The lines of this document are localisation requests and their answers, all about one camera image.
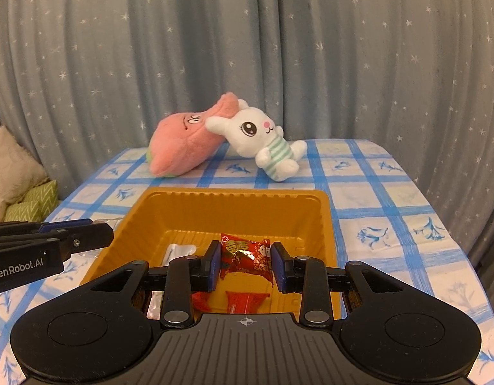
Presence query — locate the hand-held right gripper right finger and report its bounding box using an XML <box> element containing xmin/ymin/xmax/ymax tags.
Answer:
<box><xmin>272</xmin><ymin>243</ymin><xmax>406</xmax><ymax>329</ymax></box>

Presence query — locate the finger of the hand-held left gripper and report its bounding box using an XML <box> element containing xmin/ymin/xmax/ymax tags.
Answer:
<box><xmin>0</xmin><ymin>225</ymin><xmax>115</xmax><ymax>264</ymax></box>
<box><xmin>0</xmin><ymin>218</ymin><xmax>93</xmax><ymax>238</ymax></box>

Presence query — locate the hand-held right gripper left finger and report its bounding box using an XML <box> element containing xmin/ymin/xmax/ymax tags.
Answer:
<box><xmin>87</xmin><ymin>241</ymin><xmax>221</xmax><ymax>329</ymax></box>

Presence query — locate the beige cushion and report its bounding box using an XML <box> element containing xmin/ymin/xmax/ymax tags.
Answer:
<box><xmin>0</xmin><ymin>125</ymin><xmax>49</xmax><ymax>221</ymax></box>

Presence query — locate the blue star-print curtain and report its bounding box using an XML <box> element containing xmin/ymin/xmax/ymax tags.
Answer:
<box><xmin>0</xmin><ymin>0</ymin><xmax>494</xmax><ymax>257</ymax></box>

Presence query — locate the golden plastic tray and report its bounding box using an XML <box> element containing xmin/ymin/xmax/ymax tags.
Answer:
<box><xmin>79</xmin><ymin>188</ymin><xmax>344</xmax><ymax>322</ymax></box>

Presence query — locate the green zigzag cushion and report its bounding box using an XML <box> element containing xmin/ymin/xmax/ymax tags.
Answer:
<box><xmin>4</xmin><ymin>180</ymin><xmax>58</xmax><ymax>223</ymax></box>

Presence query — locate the silver snack pouch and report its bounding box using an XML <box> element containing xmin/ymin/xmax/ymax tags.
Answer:
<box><xmin>148</xmin><ymin>243</ymin><xmax>198</xmax><ymax>319</ymax></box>

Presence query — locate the blue checked tablecloth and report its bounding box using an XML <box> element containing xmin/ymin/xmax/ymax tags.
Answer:
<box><xmin>0</xmin><ymin>140</ymin><xmax>494</xmax><ymax>385</ymax></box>

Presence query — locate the white rabbit plush toy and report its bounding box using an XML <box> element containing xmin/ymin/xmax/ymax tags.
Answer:
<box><xmin>205</xmin><ymin>99</ymin><xmax>307</xmax><ymax>182</ymax></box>

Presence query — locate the small red candy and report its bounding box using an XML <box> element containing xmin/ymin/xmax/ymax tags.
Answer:
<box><xmin>220</xmin><ymin>233</ymin><xmax>275</xmax><ymax>288</ymax></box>

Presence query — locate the pink plush toy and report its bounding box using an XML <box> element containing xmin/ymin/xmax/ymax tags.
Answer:
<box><xmin>147</xmin><ymin>91</ymin><xmax>239</xmax><ymax>178</ymax></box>

